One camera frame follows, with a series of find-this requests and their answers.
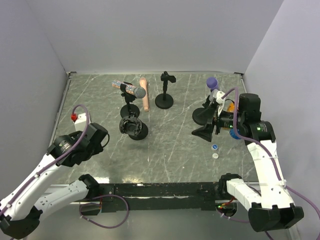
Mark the blue label water bottle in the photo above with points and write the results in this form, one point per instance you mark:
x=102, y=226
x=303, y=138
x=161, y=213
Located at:
x=233, y=134

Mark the glitter microphone stand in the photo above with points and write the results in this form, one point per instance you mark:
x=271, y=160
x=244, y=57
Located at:
x=129, y=108

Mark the purple microphone stand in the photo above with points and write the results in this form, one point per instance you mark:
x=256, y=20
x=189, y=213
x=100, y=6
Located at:
x=201, y=114

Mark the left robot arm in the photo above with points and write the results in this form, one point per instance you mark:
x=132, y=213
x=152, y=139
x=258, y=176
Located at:
x=22, y=210

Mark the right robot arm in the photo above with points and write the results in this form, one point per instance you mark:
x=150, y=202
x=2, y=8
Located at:
x=273, y=208

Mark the purple microphone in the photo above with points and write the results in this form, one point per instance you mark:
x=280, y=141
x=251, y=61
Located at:
x=212, y=83

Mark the glitter microphone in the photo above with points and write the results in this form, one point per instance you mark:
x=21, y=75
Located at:
x=138, y=92

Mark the orange juice bottle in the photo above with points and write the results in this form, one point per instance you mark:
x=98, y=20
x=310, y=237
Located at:
x=231, y=107

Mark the empty clip stand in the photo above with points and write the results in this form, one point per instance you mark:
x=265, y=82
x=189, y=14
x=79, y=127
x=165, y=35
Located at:
x=164, y=100

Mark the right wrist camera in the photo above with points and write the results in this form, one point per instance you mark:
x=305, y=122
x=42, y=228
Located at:
x=218, y=96

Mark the white water bottle cap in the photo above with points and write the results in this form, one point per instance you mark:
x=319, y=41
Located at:
x=215, y=156

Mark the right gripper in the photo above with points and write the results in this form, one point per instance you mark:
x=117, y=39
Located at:
x=205, y=132

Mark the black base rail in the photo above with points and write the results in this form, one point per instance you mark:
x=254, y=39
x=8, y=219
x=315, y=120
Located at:
x=161, y=196

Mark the orange bottle cap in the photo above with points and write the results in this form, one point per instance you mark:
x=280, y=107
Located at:
x=214, y=147

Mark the shock mount stand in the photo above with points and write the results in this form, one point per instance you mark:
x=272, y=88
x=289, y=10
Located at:
x=133, y=127

